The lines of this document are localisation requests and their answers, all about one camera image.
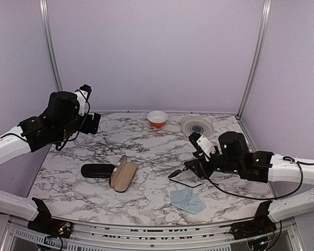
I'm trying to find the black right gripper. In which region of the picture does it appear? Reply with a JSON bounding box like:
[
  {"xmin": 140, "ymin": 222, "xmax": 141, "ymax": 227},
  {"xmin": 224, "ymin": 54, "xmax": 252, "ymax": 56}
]
[{"xmin": 185, "ymin": 146, "xmax": 242, "ymax": 179}]

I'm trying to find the black glasses case beige lining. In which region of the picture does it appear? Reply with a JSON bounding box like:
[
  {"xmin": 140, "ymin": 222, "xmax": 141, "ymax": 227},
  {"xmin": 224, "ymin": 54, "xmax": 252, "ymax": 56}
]
[{"xmin": 81, "ymin": 164, "xmax": 116, "ymax": 178}]

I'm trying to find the brown fabric case red stripe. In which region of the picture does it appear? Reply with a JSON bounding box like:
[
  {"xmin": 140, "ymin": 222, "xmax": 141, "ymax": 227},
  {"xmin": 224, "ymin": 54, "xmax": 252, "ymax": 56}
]
[{"xmin": 109, "ymin": 155, "xmax": 138, "ymax": 193}]

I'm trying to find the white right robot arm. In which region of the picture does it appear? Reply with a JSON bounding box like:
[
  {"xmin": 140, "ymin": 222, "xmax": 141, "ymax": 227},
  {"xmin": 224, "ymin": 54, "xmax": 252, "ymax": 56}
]
[{"xmin": 185, "ymin": 131, "xmax": 314, "ymax": 234}]

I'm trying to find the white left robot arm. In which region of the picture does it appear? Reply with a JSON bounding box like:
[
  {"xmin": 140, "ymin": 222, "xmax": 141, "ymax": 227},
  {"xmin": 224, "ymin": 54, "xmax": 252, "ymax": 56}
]
[{"xmin": 0, "ymin": 85, "xmax": 100, "ymax": 233}]

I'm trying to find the white plate with blue spiral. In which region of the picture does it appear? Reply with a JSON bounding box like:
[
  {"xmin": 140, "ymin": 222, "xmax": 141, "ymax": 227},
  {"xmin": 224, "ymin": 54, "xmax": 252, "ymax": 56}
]
[{"xmin": 181, "ymin": 116, "xmax": 214, "ymax": 140}]

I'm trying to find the orange bowl with white inside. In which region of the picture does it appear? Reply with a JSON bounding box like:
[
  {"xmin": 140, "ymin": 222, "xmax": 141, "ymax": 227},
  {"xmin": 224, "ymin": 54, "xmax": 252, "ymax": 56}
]
[{"xmin": 147, "ymin": 110, "xmax": 169, "ymax": 128}]

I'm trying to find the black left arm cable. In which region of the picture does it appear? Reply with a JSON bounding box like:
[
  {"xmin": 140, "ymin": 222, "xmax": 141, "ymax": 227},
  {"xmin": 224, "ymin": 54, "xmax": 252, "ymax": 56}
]
[{"xmin": 0, "ymin": 90, "xmax": 91, "ymax": 152}]

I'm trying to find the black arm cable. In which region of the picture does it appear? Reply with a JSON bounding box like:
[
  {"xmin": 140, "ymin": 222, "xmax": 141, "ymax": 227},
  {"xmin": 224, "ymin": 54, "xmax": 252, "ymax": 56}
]
[
  {"xmin": 204, "ymin": 156, "xmax": 314, "ymax": 201},
  {"xmin": 0, "ymin": 90, "xmax": 91, "ymax": 152}
]

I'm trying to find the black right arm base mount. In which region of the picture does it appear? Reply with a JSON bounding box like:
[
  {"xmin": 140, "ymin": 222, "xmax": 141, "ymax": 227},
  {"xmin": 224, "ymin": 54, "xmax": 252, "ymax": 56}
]
[{"xmin": 230, "ymin": 200, "xmax": 277, "ymax": 240}]

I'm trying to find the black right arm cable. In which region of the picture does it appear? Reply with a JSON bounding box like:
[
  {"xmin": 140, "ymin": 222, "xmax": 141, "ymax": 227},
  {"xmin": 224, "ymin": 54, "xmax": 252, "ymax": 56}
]
[{"xmin": 204, "ymin": 156, "xmax": 314, "ymax": 201}]

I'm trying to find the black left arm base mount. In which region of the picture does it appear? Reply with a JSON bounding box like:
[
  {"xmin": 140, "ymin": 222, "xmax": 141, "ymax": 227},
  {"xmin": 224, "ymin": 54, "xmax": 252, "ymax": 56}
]
[{"xmin": 27, "ymin": 198, "xmax": 73, "ymax": 239}]

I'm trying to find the aluminium front frame rail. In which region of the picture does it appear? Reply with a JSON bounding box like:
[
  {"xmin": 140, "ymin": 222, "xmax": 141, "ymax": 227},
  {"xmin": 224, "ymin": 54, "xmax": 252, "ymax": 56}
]
[{"xmin": 0, "ymin": 217, "xmax": 305, "ymax": 250}]

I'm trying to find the aluminium frame post left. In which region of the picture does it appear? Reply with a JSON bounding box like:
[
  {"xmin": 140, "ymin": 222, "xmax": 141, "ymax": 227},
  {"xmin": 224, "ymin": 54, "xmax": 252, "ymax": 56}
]
[{"xmin": 39, "ymin": 0, "xmax": 63, "ymax": 91}]

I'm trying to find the aluminium frame post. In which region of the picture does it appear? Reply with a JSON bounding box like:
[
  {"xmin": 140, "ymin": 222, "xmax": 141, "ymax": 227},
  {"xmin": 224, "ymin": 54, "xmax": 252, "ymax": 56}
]
[
  {"xmin": 39, "ymin": 0, "xmax": 63, "ymax": 91},
  {"xmin": 236, "ymin": 0, "xmax": 272, "ymax": 120}
]

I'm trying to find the aluminium frame post right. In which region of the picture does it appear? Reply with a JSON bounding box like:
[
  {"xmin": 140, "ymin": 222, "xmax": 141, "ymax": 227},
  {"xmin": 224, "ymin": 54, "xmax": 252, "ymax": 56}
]
[{"xmin": 236, "ymin": 0, "xmax": 272, "ymax": 120}]

